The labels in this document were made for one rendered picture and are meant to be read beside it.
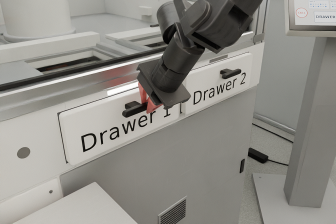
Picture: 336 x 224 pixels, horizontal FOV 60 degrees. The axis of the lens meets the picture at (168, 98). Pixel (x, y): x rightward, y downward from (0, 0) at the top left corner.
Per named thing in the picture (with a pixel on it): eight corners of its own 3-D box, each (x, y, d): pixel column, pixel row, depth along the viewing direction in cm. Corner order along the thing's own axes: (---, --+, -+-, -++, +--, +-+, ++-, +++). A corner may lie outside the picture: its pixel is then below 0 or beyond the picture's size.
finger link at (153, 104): (149, 90, 66) (165, 63, 59) (166, 115, 63) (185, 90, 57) (124, 99, 61) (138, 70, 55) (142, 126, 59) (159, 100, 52)
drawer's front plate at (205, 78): (249, 86, 93) (253, 53, 89) (185, 115, 75) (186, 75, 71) (244, 85, 94) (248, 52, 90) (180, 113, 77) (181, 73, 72)
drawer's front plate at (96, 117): (178, 118, 74) (179, 77, 69) (70, 167, 56) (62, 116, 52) (173, 116, 75) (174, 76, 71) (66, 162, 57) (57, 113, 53)
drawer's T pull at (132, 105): (154, 107, 62) (154, 101, 61) (125, 119, 57) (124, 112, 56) (143, 102, 64) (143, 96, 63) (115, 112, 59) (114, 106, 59)
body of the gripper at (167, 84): (159, 63, 60) (174, 37, 55) (187, 102, 57) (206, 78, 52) (134, 70, 56) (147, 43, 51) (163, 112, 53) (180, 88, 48)
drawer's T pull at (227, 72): (241, 73, 81) (242, 68, 80) (224, 80, 76) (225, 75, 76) (231, 70, 83) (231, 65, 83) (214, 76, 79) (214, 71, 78)
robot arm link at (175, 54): (181, 47, 44) (212, 52, 47) (171, 17, 48) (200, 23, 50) (163, 76, 49) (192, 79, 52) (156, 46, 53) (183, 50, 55)
